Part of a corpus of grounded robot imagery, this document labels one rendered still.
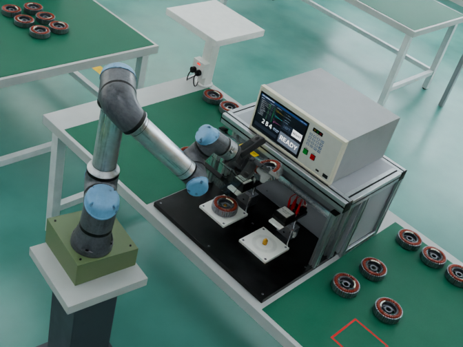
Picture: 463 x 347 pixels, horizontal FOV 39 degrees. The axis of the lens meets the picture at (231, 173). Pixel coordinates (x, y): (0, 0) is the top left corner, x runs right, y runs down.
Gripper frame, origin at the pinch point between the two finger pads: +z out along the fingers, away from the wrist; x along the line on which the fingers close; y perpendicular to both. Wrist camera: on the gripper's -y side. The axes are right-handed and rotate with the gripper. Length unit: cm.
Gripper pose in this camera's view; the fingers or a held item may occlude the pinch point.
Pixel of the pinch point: (269, 170)
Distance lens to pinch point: 248.2
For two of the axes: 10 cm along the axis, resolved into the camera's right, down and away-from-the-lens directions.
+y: -5.5, 8.3, 0.3
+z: 6.6, 4.2, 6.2
